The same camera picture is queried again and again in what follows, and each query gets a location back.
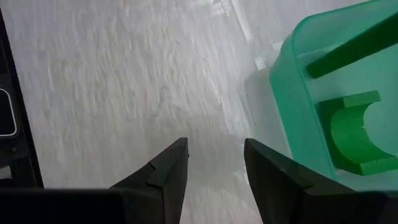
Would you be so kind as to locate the green arch block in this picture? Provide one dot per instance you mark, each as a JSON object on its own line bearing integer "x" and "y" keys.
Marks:
{"x": 345, "y": 140}

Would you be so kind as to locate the black table-level camera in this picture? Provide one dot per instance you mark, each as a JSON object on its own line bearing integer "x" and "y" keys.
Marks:
{"x": 6, "y": 112}

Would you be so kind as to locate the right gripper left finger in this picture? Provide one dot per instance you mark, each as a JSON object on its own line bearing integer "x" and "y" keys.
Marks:
{"x": 161, "y": 186}

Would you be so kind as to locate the black table frame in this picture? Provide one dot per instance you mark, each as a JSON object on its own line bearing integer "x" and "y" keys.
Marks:
{"x": 23, "y": 140}

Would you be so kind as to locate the green translucent plastic bin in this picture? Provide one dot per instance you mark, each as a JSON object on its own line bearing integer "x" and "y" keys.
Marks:
{"x": 289, "y": 102}

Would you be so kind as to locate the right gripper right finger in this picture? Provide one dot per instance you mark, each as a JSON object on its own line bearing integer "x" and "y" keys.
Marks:
{"x": 280, "y": 193}

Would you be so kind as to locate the long green block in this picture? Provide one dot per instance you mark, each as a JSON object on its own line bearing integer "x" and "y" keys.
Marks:
{"x": 351, "y": 49}

